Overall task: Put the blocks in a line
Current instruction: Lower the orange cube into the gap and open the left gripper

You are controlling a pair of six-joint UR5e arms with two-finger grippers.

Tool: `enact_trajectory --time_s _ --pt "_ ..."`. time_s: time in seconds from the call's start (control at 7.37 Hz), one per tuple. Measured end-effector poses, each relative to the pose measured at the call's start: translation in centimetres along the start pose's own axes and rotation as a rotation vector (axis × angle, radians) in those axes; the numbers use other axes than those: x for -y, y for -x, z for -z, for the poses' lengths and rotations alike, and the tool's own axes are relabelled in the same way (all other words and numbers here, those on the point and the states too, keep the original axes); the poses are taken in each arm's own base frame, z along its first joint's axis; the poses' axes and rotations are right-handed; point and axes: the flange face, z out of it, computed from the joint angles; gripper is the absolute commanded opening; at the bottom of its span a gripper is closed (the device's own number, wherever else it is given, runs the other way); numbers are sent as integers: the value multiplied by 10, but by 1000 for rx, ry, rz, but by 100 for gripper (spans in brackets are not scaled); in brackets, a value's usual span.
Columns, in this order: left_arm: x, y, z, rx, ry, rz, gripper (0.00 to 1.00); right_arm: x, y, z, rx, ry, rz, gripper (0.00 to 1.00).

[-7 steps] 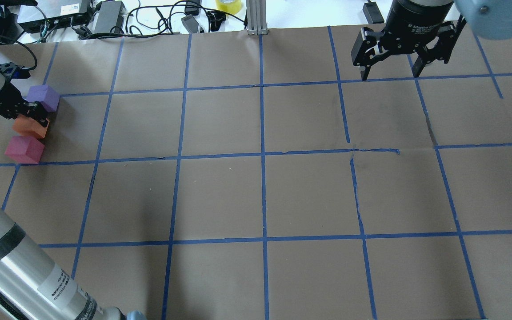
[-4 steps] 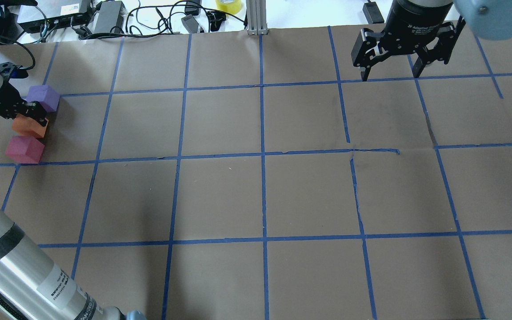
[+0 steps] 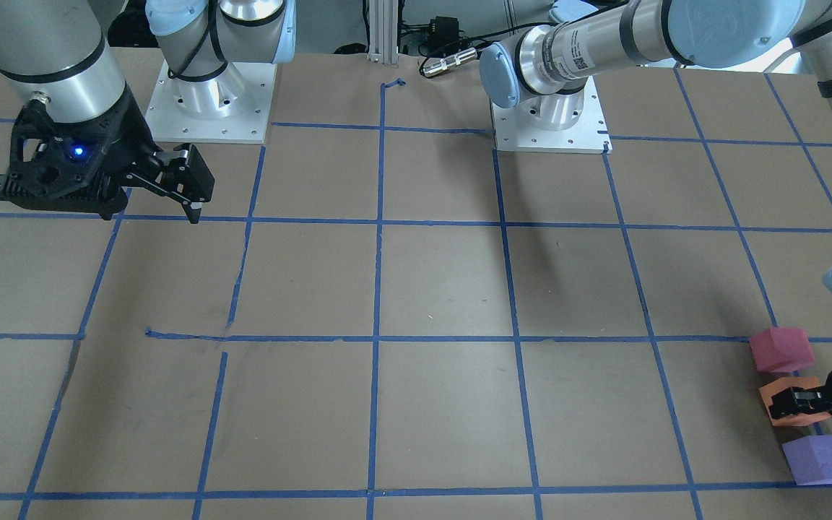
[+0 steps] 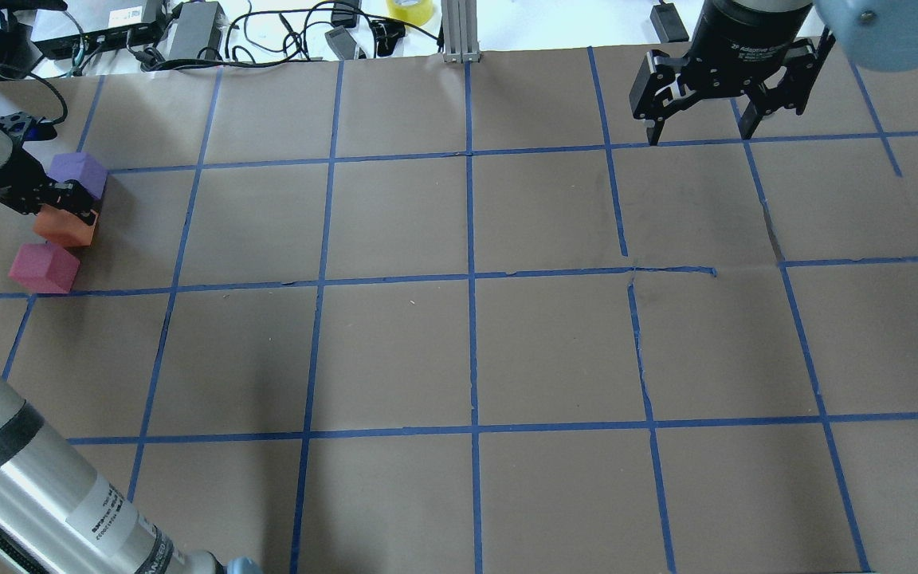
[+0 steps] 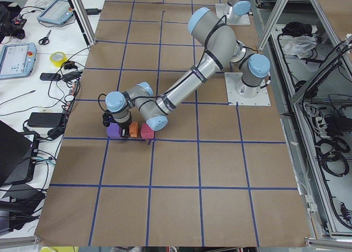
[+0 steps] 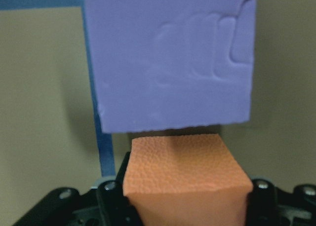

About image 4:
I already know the red foam cube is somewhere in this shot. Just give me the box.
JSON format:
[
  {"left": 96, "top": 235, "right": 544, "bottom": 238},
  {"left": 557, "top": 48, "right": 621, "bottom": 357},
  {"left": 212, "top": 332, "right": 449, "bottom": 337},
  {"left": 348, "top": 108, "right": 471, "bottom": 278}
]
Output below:
[{"left": 7, "top": 242, "right": 80, "bottom": 294}]

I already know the yellow tape roll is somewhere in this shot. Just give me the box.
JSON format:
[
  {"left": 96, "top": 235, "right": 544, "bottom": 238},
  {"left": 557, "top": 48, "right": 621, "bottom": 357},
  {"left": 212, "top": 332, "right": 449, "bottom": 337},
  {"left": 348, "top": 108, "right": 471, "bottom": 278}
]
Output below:
[{"left": 386, "top": 0, "right": 434, "bottom": 26}]

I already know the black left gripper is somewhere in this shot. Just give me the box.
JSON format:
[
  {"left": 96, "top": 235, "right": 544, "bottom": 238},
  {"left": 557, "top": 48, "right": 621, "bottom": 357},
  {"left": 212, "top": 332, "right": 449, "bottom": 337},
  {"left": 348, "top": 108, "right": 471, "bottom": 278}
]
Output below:
[{"left": 0, "top": 112, "right": 101, "bottom": 226}]

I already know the aluminium frame post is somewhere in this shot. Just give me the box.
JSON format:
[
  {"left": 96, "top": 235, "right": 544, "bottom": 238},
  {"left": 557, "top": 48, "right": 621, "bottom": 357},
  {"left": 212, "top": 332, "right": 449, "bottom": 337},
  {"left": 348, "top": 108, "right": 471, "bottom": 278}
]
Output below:
[{"left": 441, "top": 0, "right": 481, "bottom": 63}]

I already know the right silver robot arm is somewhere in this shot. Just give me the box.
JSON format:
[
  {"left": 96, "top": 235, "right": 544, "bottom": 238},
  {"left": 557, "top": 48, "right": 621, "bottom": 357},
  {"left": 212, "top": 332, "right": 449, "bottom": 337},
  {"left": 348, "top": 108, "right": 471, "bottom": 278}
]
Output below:
[{"left": 630, "top": 1, "right": 918, "bottom": 145}]

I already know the purple foam cube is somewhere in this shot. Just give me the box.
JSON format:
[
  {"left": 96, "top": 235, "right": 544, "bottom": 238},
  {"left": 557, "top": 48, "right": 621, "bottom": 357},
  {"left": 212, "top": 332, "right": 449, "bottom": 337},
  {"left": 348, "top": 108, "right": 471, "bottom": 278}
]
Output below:
[{"left": 46, "top": 152, "right": 108, "bottom": 201}]

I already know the orange foam cube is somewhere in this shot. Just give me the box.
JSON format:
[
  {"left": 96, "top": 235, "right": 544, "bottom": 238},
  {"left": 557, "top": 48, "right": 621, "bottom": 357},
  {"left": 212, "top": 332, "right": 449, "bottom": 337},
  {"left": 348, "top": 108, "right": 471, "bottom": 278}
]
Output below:
[{"left": 33, "top": 206, "right": 97, "bottom": 248}]

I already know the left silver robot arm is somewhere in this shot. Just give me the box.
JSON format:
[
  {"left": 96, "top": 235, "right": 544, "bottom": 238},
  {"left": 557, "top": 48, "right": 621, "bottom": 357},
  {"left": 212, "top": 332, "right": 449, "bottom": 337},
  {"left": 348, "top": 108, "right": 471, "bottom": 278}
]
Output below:
[{"left": 0, "top": 112, "right": 260, "bottom": 573}]

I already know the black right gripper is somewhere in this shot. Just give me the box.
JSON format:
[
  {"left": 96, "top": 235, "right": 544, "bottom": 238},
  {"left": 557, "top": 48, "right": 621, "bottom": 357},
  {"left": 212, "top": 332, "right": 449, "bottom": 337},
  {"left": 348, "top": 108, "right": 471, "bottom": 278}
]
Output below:
[{"left": 630, "top": 1, "right": 820, "bottom": 146}]

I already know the black power adapter brick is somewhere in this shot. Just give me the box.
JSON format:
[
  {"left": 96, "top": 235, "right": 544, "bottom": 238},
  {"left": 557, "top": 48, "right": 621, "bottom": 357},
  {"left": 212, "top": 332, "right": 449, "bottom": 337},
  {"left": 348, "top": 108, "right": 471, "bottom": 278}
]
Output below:
[{"left": 167, "top": 1, "right": 225, "bottom": 61}]

